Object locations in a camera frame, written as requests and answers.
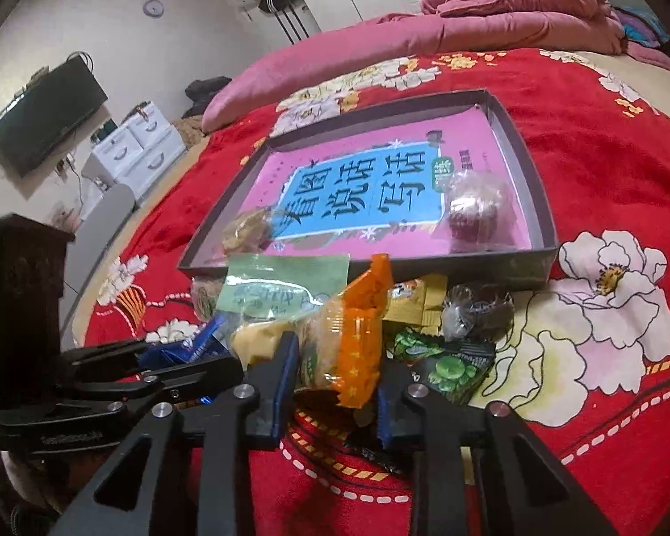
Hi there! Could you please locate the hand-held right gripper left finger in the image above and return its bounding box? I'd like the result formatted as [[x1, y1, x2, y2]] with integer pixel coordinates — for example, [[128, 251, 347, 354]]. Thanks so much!
[[47, 332, 302, 536]]

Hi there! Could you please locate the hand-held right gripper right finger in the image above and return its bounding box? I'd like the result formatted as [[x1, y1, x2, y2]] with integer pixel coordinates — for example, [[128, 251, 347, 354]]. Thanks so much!
[[375, 365, 620, 536]]

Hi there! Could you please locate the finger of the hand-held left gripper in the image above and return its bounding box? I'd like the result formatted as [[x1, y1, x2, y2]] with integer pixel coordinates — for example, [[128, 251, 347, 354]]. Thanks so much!
[[61, 339, 149, 386], [112, 354, 244, 410]]

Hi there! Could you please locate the blue snack packet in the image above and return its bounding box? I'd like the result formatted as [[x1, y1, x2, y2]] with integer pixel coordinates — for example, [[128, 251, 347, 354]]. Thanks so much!
[[137, 315, 230, 369]]

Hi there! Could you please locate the orange-ended cracker packet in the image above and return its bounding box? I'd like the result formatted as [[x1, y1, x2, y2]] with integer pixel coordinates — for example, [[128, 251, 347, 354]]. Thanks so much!
[[296, 254, 396, 410]]

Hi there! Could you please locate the black and green snack packet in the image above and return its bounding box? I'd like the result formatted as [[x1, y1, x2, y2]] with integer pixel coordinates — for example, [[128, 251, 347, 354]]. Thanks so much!
[[394, 328, 498, 406]]

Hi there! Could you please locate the pale green snack packet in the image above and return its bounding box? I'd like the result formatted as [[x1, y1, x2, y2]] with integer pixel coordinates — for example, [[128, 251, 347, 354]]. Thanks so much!
[[215, 254, 352, 372]]

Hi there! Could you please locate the yellow snack packet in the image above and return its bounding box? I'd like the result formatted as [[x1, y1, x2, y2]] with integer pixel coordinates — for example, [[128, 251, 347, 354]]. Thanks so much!
[[382, 275, 448, 336]]

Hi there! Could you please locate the dark brown candy clear wrapper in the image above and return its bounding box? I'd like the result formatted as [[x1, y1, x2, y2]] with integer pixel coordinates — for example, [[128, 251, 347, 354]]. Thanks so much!
[[441, 282, 515, 343]]

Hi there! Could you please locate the brown cookie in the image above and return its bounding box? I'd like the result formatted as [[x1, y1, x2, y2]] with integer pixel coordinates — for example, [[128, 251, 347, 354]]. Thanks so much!
[[222, 208, 274, 255]]

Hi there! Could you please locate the dark grey shallow box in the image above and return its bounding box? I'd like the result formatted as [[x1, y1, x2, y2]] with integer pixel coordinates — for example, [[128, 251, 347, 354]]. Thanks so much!
[[177, 88, 560, 292]]

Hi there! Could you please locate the round pastry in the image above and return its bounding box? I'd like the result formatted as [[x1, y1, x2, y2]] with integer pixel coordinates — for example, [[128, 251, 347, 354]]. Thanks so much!
[[442, 170, 509, 243]]

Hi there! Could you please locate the white drawer cabinet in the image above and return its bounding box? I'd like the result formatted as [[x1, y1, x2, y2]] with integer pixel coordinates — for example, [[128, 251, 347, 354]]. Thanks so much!
[[81, 101, 186, 202]]

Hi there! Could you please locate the brown plush cushion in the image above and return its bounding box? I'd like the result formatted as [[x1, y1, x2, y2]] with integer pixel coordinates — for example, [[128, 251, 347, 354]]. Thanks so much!
[[173, 116, 207, 149]]

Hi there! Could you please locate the pink book with blue label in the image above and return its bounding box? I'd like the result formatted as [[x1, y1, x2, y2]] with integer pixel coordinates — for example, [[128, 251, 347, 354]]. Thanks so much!
[[223, 106, 534, 266]]

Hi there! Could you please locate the dark bag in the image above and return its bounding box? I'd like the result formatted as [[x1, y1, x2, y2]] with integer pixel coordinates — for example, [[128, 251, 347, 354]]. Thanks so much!
[[185, 76, 234, 118]]

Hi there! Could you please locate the red floral blanket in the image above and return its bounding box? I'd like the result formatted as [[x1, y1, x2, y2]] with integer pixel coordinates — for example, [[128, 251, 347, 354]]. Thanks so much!
[[84, 47, 670, 536]]

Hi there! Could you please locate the pink quilt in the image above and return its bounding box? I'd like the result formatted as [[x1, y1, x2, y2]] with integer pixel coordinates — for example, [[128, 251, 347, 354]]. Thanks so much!
[[201, 0, 670, 135]]

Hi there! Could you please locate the colourful cloth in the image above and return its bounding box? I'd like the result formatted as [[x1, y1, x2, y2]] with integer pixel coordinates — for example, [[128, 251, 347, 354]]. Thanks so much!
[[614, 5, 670, 48]]

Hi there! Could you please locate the black wall television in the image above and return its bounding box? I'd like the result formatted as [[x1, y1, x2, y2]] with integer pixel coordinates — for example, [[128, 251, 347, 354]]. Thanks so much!
[[0, 59, 109, 178]]

